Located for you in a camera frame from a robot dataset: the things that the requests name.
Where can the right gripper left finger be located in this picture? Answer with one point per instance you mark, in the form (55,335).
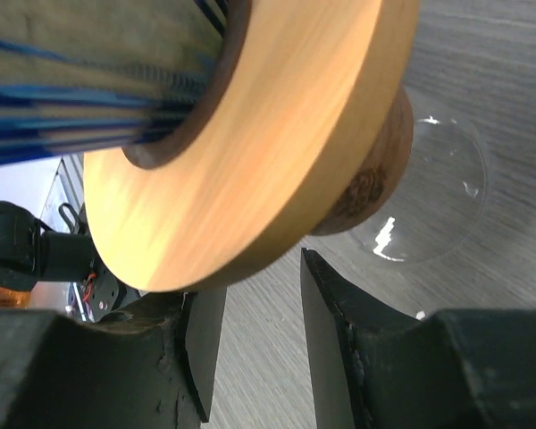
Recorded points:
(150,364)

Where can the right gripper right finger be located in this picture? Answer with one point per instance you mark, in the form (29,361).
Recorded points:
(372,366)

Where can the glass carafe with wood band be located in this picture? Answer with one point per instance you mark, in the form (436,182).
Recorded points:
(420,189)

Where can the wooden dripper ring holder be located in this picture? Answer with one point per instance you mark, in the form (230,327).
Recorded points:
(305,128)

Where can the blue glass dripper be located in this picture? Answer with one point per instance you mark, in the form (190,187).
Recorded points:
(43,122)

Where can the brown paper coffee filter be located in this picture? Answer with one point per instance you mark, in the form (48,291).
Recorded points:
(158,50)

